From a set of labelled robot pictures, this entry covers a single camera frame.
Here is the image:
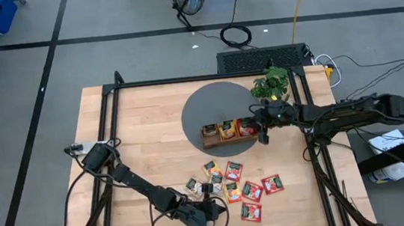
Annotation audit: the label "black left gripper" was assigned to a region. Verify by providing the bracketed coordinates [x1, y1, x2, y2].
[174, 181, 224, 226]

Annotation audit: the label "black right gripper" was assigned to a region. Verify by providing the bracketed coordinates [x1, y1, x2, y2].
[248, 97, 303, 147]

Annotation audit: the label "red strawberry tea packet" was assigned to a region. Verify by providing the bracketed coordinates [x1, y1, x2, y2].
[236, 116, 258, 138]
[260, 173, 286, 196]
[239, 200, 265, 225]
[239, 178, 266, 204]
[223, 159, 246, 183]

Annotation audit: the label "wooden tea organizer box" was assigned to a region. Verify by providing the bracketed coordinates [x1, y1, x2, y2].
[198, 116, 261, 150]

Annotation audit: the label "green potted plant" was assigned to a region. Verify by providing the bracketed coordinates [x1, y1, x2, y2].
[248, 64, 293, 116]

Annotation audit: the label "grey round mat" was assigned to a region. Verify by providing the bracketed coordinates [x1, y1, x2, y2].
[177, 77, 268, 162]

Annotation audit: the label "black perforated computer case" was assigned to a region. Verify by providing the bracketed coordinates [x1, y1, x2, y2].
[215, 41, 313, 77]

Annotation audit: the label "yellow power plug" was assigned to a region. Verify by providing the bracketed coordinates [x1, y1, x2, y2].
[322, 64, 334, 80]

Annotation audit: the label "white papers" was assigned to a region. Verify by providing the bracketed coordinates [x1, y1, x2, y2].
[362, 128, 404, 186]

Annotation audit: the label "black diagonal beam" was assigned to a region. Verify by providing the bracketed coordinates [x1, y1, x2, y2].
[353, 129, 404, 177]

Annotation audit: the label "black left wrist camera cable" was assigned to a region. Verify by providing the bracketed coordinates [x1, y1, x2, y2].
[149, 195, 232, 226]

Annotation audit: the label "black aluminium table frame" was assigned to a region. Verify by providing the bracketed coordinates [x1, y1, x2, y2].
[40, 46, 379, 226]

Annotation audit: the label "black coiled cable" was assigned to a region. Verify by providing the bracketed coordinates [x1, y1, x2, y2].
[215, 0, 254, 52]

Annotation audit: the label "white looped cable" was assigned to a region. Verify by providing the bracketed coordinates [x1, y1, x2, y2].
[312, 52, 343, 91]

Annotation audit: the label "yellow power cord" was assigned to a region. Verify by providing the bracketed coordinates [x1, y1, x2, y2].
[287, 0, 319, 45]

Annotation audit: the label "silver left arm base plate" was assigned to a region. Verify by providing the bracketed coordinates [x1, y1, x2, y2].
[70, 139, 111, 156]

